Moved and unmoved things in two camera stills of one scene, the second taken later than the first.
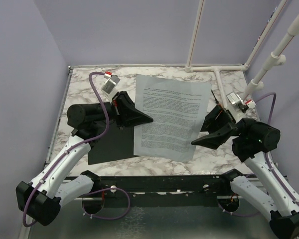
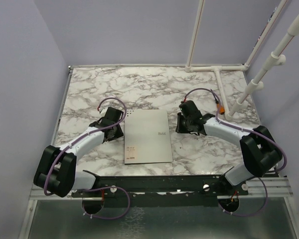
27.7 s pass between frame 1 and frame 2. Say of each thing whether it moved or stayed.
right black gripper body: moved
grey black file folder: moved
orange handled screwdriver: stayed
